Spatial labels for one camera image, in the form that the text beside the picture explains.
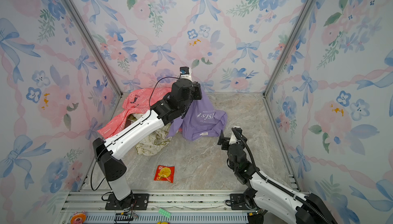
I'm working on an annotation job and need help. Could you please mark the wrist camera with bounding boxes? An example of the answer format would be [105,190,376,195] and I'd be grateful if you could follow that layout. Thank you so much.
[229,126,242,145]
[180,66,192,81]

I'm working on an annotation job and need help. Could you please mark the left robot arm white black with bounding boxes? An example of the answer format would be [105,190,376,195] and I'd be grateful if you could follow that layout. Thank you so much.
[93,78,202,201]

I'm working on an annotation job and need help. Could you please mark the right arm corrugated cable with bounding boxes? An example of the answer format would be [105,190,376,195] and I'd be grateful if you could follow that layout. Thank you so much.
[231,127,334,224]

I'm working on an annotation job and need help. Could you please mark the aluminium corner post left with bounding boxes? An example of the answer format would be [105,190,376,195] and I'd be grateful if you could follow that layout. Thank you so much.
[61,0,123,96]

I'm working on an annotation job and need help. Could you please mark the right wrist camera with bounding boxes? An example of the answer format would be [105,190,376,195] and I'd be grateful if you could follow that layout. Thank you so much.
[229,126,242,145]

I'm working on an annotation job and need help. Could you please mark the cream green patterned cloth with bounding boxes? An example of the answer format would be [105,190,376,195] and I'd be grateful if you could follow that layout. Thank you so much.
[135,124,172,156]

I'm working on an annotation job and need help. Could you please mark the pink patterned cloth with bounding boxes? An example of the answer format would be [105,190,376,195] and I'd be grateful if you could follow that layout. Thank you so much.
[98,88,170,139]

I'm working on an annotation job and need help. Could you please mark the green small plastic piece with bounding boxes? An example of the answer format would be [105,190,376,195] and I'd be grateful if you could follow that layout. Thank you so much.
[158,208,171,219]

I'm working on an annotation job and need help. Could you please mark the purple t-shirt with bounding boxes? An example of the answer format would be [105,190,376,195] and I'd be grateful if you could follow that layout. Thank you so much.
[167,92,228,141]

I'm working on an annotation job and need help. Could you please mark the red snack packet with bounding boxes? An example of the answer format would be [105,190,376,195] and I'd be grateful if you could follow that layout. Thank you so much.
[154,165,175,183]

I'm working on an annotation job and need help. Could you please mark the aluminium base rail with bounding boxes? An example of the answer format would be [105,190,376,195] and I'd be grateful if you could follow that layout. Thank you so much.
[55,190,253,224]

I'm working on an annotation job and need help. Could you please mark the pink round toy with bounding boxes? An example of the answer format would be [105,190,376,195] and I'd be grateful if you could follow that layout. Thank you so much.
[70,211,87,224]

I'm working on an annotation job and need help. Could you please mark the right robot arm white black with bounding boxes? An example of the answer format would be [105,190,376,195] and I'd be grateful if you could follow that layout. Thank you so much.
[218,127,337,224]

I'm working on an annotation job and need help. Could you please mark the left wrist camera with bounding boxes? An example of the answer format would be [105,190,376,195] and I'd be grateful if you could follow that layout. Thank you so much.
[180,66,192,81]

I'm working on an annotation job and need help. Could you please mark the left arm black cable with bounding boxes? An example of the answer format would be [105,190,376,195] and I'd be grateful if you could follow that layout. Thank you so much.
[90,76,180,192]

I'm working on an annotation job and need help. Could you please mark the aluminium corner post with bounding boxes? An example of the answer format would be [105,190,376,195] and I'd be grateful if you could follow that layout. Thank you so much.
[263,0,316,99]
[61,0,123,96]

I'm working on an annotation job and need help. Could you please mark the aluminium corner post right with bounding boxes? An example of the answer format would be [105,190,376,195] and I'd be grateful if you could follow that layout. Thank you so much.
[263,0,316,99]

